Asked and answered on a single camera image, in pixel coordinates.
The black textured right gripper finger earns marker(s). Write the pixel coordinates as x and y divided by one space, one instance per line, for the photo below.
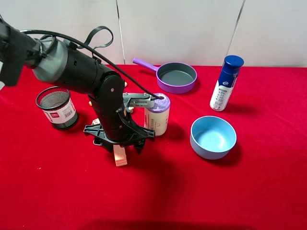
107 146

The black textured left gripper finger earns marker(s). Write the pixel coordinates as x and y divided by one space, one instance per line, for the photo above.
139 145

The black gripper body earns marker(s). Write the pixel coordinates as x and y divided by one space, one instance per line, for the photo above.
119 129

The pink eraser block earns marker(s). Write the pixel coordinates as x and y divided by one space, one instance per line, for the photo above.
119 155

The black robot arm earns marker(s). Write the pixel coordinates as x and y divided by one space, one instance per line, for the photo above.
57 59

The green red candy box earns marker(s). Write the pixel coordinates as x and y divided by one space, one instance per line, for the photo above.
96 122

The purple garbage bag roll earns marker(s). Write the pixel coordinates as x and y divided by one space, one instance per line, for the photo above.
156 118

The black mesh pen holder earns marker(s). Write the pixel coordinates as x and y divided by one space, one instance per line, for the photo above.
56 104

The red velvet tablecloth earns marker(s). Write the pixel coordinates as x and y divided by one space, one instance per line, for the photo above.
59 180

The light blue bowl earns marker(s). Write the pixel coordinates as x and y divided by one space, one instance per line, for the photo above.
212 137

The purple frying pan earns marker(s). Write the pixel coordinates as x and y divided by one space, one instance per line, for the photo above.
172 77

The blue white plastic bottle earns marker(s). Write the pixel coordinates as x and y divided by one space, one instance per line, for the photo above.
226 82

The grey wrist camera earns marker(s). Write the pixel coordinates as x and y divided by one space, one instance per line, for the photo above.
138 100

